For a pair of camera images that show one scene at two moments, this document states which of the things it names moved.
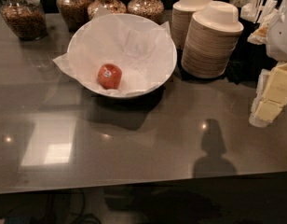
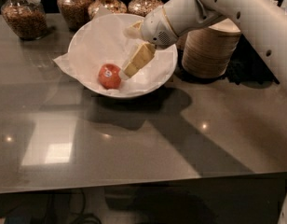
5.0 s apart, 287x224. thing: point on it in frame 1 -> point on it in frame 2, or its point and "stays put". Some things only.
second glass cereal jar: x=73 y=3 stays put
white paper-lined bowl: x=141 y=48 stays put
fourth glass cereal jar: x=146 y=4 stays put
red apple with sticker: x=109 y=76 stays put
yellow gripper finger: x=274 y=90 -> x=143 y=54
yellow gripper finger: x=260 y=35 -> x=132 y=32
